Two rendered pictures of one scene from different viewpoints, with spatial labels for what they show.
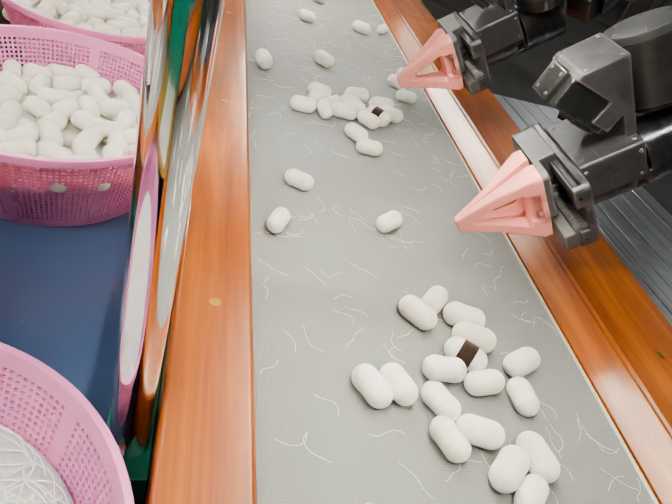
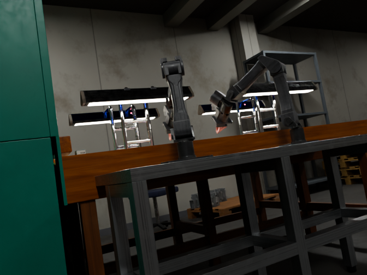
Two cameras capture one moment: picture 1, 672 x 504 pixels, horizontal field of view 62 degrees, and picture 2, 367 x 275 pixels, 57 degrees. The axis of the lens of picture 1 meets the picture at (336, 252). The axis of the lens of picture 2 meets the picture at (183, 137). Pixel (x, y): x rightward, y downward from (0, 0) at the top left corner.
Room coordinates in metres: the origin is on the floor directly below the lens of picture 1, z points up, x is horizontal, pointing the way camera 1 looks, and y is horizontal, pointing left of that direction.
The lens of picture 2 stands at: (0.36, -1.85, 0.65)
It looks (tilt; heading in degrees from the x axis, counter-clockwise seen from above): 5 degrees up; 85
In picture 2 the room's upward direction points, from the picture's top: 9 degrees counter-clockwise
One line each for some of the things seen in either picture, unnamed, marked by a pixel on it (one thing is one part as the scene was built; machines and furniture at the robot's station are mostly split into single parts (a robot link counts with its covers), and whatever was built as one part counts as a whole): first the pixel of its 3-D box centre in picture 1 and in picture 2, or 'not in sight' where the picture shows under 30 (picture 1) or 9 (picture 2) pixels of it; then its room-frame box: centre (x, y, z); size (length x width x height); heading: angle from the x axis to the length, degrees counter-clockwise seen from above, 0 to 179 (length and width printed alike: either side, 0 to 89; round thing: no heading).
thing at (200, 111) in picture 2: not in sight; (232, 107); (1.01, 0.82, 1.08); 0.62 x 0.08 x 0.07; 21
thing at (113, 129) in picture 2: not in sight; (123, 139); (0.14, 0.40, 0.90); 0.20 x 0.19 x 0.45; 21
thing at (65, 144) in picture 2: not in sight; (60, 148); (-0.08, -0.26, 0.83); 0.30 x 0.06 x 0.07; 111
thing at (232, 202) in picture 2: not in sight; (232, 199); (1.22, 2.52, 0.15); 1.06 x 0.74 x 0.30; 30
